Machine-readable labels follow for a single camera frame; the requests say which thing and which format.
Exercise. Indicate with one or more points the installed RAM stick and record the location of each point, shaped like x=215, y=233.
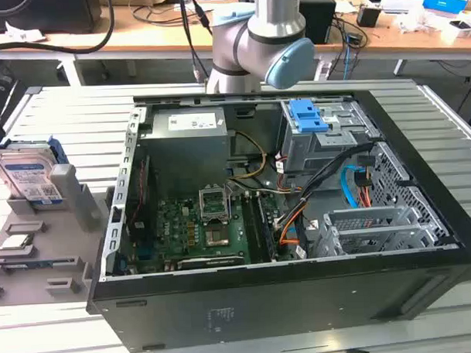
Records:
x=268, y=229

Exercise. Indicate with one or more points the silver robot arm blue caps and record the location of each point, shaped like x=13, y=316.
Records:
x=276, y=12

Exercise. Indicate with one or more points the grey parts rack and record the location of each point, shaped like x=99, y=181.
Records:
x=41, y=276

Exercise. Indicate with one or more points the wooden desk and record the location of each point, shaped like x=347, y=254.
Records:
x=157, y=38

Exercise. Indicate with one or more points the silver CPU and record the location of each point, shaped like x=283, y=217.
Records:
x=14, y=242

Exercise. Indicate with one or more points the black RAM slot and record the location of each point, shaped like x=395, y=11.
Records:
x=254, y=230

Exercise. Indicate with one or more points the RAM stick on rack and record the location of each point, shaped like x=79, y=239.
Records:
x=37, y=264

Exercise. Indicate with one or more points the grey power supply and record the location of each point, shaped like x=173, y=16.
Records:
x=188, y=155

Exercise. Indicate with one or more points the black PC case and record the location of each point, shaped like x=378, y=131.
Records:
x=263, y=311

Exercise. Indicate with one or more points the white paper scraps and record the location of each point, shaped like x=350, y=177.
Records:
x=23, y=33

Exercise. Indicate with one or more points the blue drive latch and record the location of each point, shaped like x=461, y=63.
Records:
x=305, y=118

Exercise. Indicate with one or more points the long white box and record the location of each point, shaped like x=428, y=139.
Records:
x=401, y=4

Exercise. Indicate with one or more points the green motherboard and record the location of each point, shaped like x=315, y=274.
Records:
x=175, y=225

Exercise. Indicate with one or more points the black speaker box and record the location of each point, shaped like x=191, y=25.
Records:
x=321, y=18

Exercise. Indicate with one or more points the black graphics card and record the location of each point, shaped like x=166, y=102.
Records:
x=209, y=262

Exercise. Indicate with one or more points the grey drive cage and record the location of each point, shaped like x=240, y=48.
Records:
x=304, y=151

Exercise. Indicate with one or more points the metal disk bay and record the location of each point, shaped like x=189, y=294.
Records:
x=377, y=241

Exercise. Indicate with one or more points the small black box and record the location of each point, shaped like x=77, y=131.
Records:
x=368, y=17

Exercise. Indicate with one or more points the hard disk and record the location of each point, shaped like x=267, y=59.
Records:
x=22, y=172

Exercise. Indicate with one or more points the large black computer tower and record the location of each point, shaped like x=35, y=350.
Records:
x=40, y=14

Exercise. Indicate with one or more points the CPU socket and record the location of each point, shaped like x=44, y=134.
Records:
x=217, y=237

